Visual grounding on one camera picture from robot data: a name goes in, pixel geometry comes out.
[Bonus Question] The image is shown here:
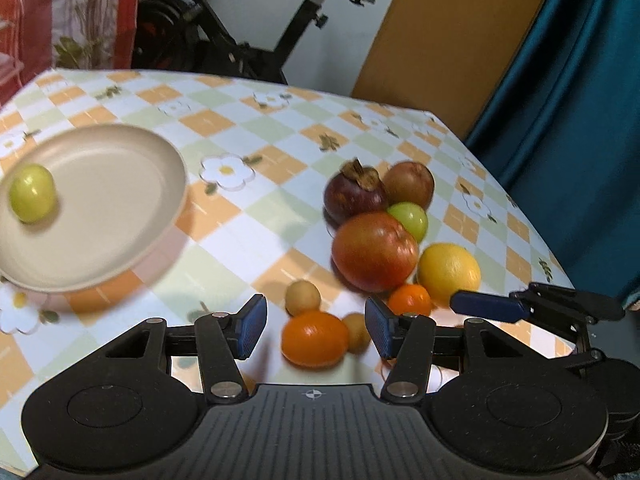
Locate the orange tangerine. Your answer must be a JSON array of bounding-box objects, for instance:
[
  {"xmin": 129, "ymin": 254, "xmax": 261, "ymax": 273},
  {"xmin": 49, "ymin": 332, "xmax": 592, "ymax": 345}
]
[
  {"xmin": 387, "ymin": 284, "xmax": 433, "ymax": 316},
  {"xmin": 281, "ymin": 311, "xmax": 349, "ymax": 368}
]

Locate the yellow lemon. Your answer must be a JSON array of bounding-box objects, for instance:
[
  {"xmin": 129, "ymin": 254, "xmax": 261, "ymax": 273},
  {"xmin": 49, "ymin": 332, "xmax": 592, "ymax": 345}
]
[{"xmin": 416, "ymin": 243, "xmax": 482, "ymax": 308}]

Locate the large red apple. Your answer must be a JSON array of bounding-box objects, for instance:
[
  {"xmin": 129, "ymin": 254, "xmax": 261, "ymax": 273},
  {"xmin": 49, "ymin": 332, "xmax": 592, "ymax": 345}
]
[{"xmin": 331, "ymin": 211, "xmax": 419, "ymax": 294}]

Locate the green jujube fruit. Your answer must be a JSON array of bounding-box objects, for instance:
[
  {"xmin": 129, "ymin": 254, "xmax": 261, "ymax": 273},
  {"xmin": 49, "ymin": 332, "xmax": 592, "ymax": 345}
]
[
  {"xmin": 387, "ymin": 202, "xmax": 428, "ymax": 244},
  {"xmin": 9, "ymin": 164, "xmax": 58, "ymax": 223}
]

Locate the purple mangosteen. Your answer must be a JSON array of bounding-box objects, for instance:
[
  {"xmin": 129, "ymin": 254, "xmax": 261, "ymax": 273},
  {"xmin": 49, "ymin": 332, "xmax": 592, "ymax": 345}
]
[{"xmin": 323, "ymin": 158, "xmax": 390, "ymax": 224}]

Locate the brown round apple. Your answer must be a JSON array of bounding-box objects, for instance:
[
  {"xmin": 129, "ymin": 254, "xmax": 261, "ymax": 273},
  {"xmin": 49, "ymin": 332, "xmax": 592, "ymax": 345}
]
[{"xmin": 382, "ymin": 160, "xmax": 435, "ymax": 209}]

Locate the checkered floral tablecloth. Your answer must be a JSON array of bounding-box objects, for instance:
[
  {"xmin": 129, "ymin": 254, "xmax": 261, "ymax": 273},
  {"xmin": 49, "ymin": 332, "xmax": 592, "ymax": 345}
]
[{"xmin": 1, "ymin": 70, "xmax": 570, "ymax": 474}]

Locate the teal curtain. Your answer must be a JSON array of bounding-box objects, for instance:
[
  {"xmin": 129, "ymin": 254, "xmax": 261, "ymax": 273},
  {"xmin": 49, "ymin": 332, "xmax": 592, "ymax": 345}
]
[{"xmin": 466, "ymin": 0, "xmax": 639, "ymax": 304}]

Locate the beige round plate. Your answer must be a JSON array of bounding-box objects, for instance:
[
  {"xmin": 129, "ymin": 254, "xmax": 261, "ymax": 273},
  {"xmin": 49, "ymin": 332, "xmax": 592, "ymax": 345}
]
[{"xmin": 1, "ymin": 124, "xmax": 188, "ymax": 294}]

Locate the wooden door panel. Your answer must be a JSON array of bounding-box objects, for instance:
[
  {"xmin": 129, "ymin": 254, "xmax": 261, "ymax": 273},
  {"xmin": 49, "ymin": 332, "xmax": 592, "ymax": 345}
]
[{"xmin": 352, "ymin": 0, "xmax": 544, "ymax": 139}]

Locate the black exercise bike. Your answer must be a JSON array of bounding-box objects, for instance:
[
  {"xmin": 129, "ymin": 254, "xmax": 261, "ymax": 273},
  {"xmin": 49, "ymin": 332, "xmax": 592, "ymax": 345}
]
[{"xmin": 131, "ymin": 0, "xmax": 379, "ymax": 94}]

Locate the red printed backdrop cloth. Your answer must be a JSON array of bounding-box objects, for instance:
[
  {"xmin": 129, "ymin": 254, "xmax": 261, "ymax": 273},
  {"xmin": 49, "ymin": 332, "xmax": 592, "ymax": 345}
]
[{"xmin": 1, "ymin": 0, "xmax": 139, "ymax": 103}]

